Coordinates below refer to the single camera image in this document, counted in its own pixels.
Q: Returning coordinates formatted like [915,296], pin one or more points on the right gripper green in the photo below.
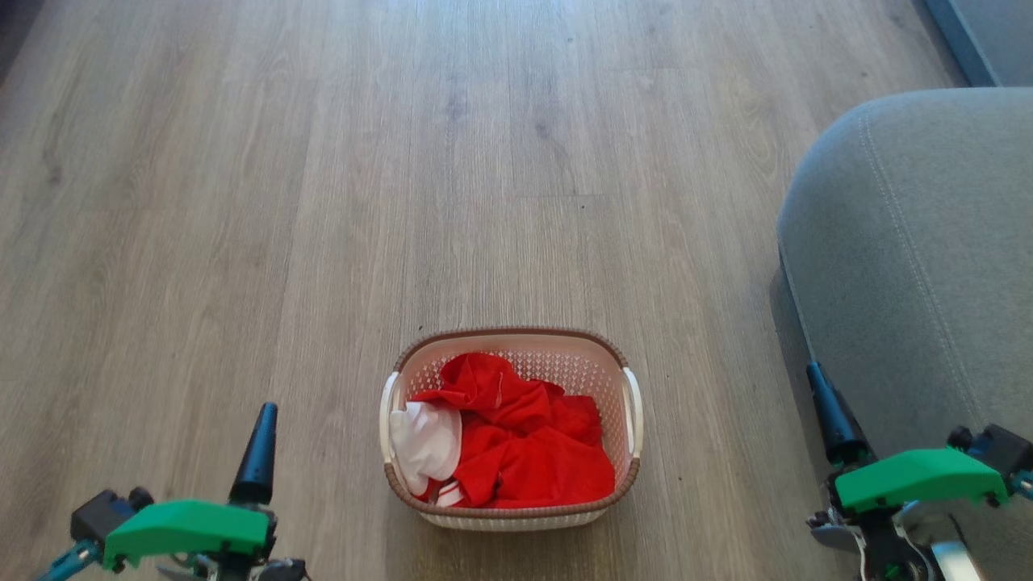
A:
[920,478]

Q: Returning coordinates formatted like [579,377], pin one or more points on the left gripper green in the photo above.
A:
[190,528]

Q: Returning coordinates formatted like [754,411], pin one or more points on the white garment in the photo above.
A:
[426,442]

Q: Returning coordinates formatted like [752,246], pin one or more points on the red garment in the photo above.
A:
[533,452]

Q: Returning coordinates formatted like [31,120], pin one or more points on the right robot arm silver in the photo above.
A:
[948,549]

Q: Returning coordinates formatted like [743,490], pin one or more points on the grey fabric sofa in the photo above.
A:
[920,266]

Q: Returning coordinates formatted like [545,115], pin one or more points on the white woven plastic laundry basket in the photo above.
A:
[601,359]

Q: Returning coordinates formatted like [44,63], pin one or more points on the grey furniture piece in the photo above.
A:
[997,36]

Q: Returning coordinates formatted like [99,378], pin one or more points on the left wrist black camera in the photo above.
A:
[105,512]

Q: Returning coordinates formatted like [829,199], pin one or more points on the wrist black camera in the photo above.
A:
[105,512]
[1001,448]

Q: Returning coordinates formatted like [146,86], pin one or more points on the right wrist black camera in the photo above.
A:
[1001,448]

